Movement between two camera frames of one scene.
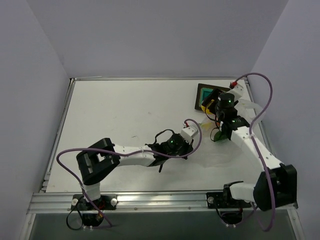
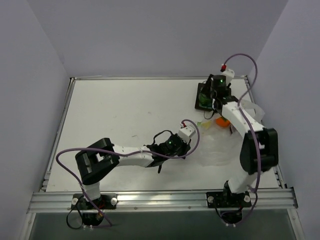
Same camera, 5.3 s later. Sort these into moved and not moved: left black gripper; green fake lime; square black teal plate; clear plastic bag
Moved: green fake lime
Not moved: left black gripper; clear plastic bag; square black teal plate
